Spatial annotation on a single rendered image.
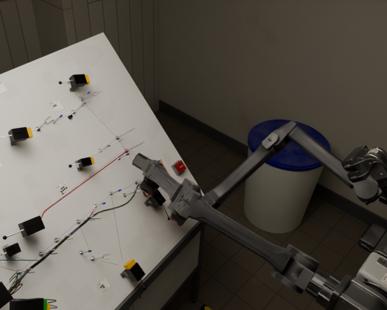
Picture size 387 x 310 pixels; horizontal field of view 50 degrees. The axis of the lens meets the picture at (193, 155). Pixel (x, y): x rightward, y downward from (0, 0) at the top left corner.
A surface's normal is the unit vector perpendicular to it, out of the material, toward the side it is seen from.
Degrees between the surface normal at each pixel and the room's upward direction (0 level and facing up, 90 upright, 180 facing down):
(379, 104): 90
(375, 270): 0
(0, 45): 90
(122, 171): 48
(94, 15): 90
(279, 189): 94
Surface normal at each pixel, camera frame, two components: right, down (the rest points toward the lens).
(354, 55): -0.66, 0.44
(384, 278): 0.04, -0.79
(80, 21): 0.74, 0.44
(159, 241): 0.64, -0.24
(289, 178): -0.13, 0.66
